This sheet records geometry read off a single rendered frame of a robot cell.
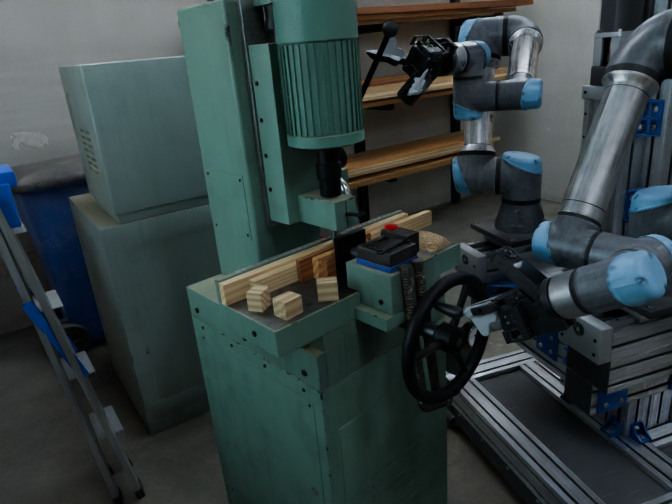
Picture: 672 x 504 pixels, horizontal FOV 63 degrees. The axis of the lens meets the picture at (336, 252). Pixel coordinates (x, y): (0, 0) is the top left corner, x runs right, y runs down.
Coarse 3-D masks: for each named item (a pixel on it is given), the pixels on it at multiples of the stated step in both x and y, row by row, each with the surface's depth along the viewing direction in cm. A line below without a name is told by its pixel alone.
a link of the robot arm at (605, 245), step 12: (600, 240) 90; (612, 240) 89; (624, 240) 88; (636, 240) 87; (648, 240) 87; (660, 240) 87; (600, 252) 89; (612, 252) 88; (660, 252) 84; (588, 264) 91
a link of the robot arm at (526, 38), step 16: (512, 16) 163; (512, 32) 161; (528, 32) 157; (512, 48) 155; (528, 48) 150; (512, 64) 146; (528, 64) 143; (512, 80) 137; (528, 80) 135; (496, 96) 137; (512, 96) 136; (528, 96) 135
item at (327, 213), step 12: (312, 192) 135; (300, 204) 134; (312, 204) 131; (324, 204) 127; (336, 204) 125; (348, 204) 128; (300, 216) 136; (312, 216) 132; (324, 216) 129; (336, 216) 126; (348, 216) 129; (336, 228) 127
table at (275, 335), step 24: (456, 264) 143; (288, 288) 124; (312, 288) 123; (240, 312) 115; (264, 312) 114; (312, 312) 112; (336, 312) 116; (360, 312) 118; (384, 312) 116; (264, 336) 109; (288, 336) 108; (312, 336) 113
